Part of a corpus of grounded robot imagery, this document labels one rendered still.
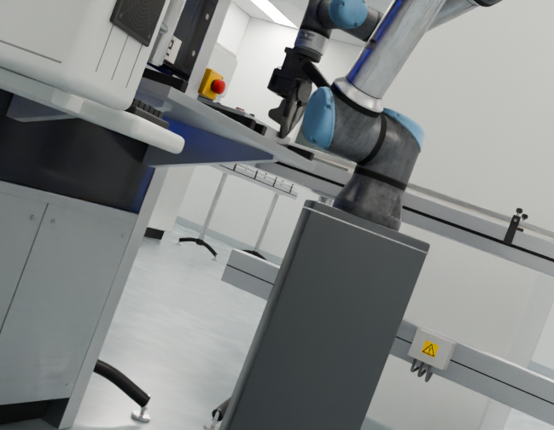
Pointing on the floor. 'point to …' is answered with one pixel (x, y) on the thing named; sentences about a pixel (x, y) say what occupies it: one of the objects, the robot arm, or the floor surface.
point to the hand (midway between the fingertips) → (285, 134)
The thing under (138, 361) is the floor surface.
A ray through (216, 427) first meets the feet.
